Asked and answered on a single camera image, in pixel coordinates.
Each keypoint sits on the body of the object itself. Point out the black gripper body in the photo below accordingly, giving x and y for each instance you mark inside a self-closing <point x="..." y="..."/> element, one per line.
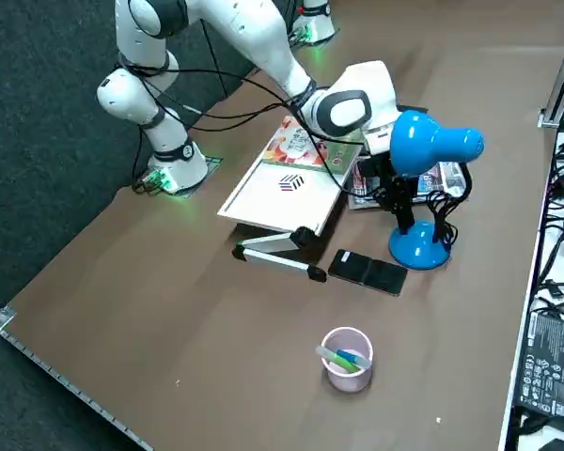
<point x="376" y="171"/>

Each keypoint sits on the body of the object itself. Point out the blue desk lamp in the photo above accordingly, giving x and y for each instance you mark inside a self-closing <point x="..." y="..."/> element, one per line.
<point x="423" y="136"/>

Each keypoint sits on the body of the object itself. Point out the green-covered paperback book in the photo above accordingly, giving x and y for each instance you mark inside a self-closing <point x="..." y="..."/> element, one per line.
<point x="291" y="145"/>

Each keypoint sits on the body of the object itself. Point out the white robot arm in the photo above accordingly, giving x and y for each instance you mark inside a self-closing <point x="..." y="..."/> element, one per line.
<point x="258" y="37"/>
<point x="317" y="26"/>

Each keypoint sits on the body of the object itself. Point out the comic magazine with pale cover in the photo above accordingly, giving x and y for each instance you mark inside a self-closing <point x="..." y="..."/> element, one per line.
<point x="451" y="178"/>

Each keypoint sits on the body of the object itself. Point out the black folding phone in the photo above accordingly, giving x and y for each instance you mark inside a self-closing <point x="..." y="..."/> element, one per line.
<point x="366" y="272"/>

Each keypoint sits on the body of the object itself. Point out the white folding reading stand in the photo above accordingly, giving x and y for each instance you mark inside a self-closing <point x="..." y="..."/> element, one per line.
<point x="282" y="202"/>

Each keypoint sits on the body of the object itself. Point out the blue pen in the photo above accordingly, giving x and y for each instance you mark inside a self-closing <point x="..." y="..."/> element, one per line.
<point x="345" y="354"/>

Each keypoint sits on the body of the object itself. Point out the green highlighter pen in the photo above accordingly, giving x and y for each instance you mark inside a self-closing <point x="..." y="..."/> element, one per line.
<point x="345" y="362"/>

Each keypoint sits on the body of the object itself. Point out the pink mesh pen cup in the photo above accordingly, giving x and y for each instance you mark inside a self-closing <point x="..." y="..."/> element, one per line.
<point x="348" y="378"/>

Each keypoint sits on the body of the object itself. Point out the black labelled power adapter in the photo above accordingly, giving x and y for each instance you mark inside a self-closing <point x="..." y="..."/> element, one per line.
<point x="550" y="362"/>

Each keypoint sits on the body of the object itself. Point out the aluminium camera post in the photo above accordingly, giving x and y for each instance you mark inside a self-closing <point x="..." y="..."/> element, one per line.
<point x="561" y="66"/>

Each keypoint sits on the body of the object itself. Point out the aluminium table edge rail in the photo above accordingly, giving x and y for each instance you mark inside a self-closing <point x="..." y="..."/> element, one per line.
<point x="51" y="371"/>

